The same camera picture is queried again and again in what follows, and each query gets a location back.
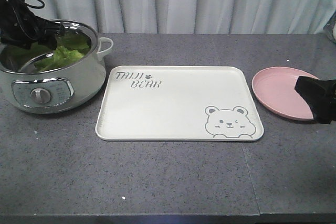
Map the pink round plate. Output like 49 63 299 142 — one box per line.
251 67 316 121

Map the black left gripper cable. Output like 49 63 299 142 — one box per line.
4 0 46 38

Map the cream bear serving tray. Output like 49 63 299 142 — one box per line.
96 66 264 142

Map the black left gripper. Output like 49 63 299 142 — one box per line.
1 0 65 50

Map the green lettuce leaf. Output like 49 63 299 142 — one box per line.
1 31 91 73

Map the white rice cooker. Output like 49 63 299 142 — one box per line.
323 13 335 43

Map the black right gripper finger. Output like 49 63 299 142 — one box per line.
307 97 335 124
295 76 335 98

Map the grey pleated curtain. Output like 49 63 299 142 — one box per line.
36 0 335 34

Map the green electric cooking pot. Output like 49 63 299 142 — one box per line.
1 20 113 114

